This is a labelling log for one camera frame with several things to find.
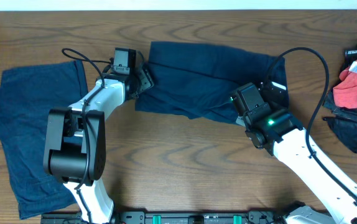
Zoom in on navy blue shorts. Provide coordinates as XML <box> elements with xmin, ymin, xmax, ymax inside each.
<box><xmin>135</xmin><ymin>42</ymin><xmax>275</xmax><ymax>124</ymax></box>

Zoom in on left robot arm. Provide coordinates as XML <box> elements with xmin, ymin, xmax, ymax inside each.
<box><xmin>43</xmin><ymin>48</ymin><xmax>154</xmax><ymax>223</ymax></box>

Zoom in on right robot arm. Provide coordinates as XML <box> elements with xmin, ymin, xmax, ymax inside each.
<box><xmin>230</xmin><ymin>83</ymin><xmax>357</xmax><ymax>223</ymax></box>

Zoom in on navy blue folded garment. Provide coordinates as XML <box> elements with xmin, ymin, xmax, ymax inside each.
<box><xmin>0</xmin><ymin>60</ymin><xmax>88</xmax><ymax>220</ymax></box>

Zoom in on black garment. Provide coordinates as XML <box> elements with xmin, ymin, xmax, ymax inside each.
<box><xmin>323</xmin><ymin>46</ymin><xmax>357</xmax><ymax>154</ymax></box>

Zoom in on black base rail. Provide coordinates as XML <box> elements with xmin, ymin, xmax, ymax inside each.
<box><xmin>40</xmin><ymin>210</ymin><xmax>335</xmax><ymax>224</ymax></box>

